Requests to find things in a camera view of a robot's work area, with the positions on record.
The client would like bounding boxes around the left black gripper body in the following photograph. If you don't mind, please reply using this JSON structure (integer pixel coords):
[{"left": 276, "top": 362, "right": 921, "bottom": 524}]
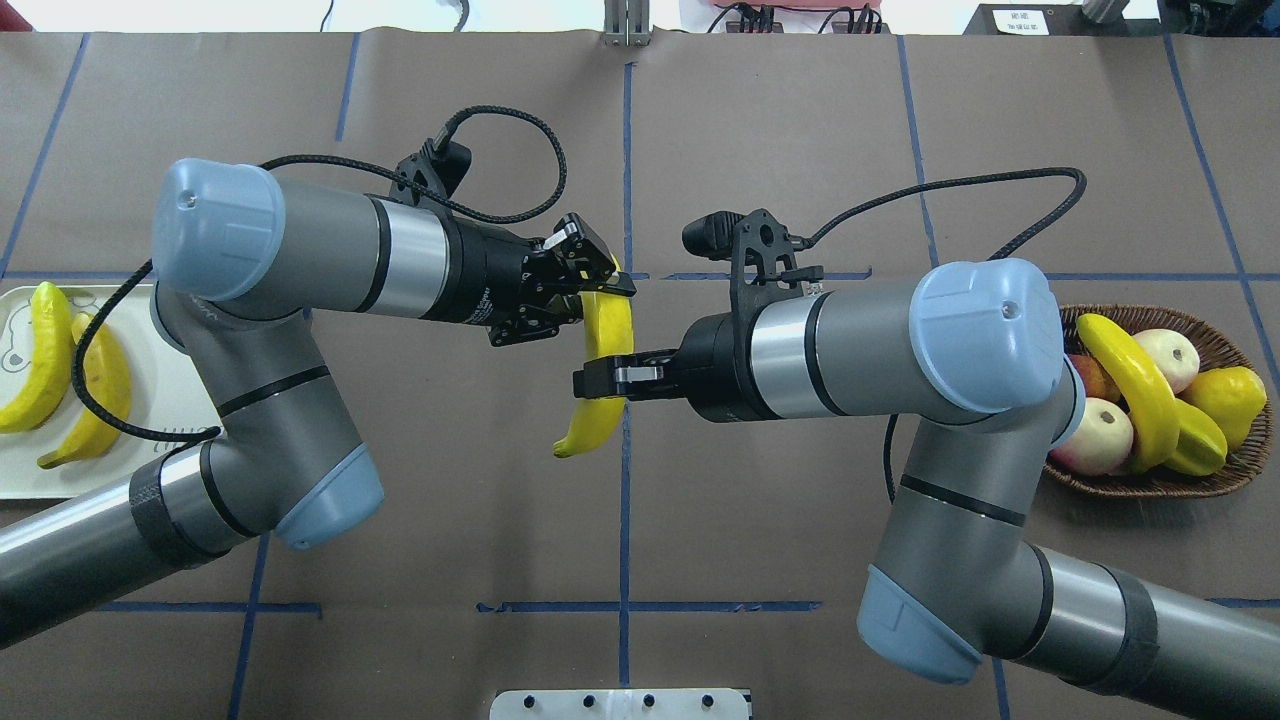
[{"left": 425, "top": 218, "right": 536, "bottom": 327}]

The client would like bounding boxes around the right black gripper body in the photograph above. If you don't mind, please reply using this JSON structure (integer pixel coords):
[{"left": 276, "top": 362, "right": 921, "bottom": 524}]
[{"left": 672, "top": 313, "right": 773, "bottom": 423}]

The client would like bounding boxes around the yellow banana brown tip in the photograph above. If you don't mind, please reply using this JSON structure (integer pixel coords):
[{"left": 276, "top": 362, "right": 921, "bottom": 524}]
[{"left": 552, "top": 291, "right": 635, "bottom": 459}]

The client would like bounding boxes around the bright yellow banana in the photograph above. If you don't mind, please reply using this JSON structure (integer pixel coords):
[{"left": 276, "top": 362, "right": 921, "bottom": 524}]
[{"left": 1, "top": 281, "right": 73, "bottom": 434}]

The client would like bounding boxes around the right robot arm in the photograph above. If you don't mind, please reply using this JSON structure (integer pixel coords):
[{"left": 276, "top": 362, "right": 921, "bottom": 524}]
[{"left": 573, "top": 258, "right": 1279, "bottom": 719}]

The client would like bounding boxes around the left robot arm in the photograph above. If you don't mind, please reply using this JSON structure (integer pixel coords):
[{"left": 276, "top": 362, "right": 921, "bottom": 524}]
[{"left": 1, "top": 151, "right": 635, "bottom": 647}]

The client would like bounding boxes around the brown wicker basket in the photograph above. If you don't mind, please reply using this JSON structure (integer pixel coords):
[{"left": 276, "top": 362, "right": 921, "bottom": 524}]
[{"left": 1044, "top": 304, "right": 1275, "bottom": 498}]

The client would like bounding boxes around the pink storage box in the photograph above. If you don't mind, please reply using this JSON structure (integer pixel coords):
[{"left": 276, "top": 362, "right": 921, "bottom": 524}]
[{"left": 745, "top": 0, "right": 883, "bottom": 13}]

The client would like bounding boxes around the white bear tray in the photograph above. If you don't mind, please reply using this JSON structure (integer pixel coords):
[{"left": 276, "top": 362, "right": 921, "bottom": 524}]
[{"left": 0, "top": 284, "right": 230, "bottom": 500}]

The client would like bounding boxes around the dark red mango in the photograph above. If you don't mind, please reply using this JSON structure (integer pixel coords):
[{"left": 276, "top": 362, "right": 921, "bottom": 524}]
[{"left": 1068, "top": 354, "right": 1124, "bottom": 406}]

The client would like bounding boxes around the black labelled box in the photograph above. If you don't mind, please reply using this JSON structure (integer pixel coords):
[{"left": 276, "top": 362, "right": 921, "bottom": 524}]
[{"left": 963, "top": 3, "right": 1084, "bottom": 37}]

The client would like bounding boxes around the yellow banana with grey tip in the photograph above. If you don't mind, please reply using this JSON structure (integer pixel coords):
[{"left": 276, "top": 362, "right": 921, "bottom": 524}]
[{"left": 1075, "top": 313, "right": 1180, "bottom": 474}]

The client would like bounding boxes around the yellow green starfruit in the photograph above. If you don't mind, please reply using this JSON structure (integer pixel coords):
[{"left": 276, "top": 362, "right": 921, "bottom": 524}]
[{"left": 1162, "top": 398, "right": 1229, "bottom": 477}]

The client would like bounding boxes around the yellow green mango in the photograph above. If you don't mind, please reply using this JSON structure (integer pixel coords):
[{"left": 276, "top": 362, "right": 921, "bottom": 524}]
[{"left": 1179, "top": 366, "right": 1267, "bottom": 451}]

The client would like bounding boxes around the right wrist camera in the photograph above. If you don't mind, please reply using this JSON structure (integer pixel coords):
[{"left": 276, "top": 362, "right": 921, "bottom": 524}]
[{"left": 681, "top": 209, "right": 826, "bottom": 316}]

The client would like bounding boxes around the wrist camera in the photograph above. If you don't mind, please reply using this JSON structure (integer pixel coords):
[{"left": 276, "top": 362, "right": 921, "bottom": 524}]
[
  {"left": 389, "top": 140, "right": 472, "bottom": 208},
  {"left": 681, "top": 209, "right": 826, "bottom": 316}
]

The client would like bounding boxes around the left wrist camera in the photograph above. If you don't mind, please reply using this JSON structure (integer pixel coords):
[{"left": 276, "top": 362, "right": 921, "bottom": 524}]
[{"left": 389, "top": 140, "right": 472, "bottom": 208}]

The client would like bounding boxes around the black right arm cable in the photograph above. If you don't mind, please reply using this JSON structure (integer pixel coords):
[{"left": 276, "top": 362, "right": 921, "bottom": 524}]
[{"left": 800, "top": 167, "right": 1088, "bottom": 503}]

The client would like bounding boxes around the aluminium frame post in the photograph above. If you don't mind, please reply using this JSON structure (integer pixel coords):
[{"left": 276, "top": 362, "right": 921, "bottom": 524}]
[{"left": 602, "top": 0, "right": 652, "bottom": 47}]

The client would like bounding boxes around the black cable bundle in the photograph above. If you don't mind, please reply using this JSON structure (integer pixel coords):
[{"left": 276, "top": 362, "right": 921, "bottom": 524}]
[{"left": 707, "top": 3, "right": 887, "bottom": 36}]

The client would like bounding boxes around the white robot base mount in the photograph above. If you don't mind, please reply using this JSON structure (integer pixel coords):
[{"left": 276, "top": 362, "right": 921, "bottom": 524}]
[{"left": 489, "top": 687, "right": 754, "bottom": 719}]

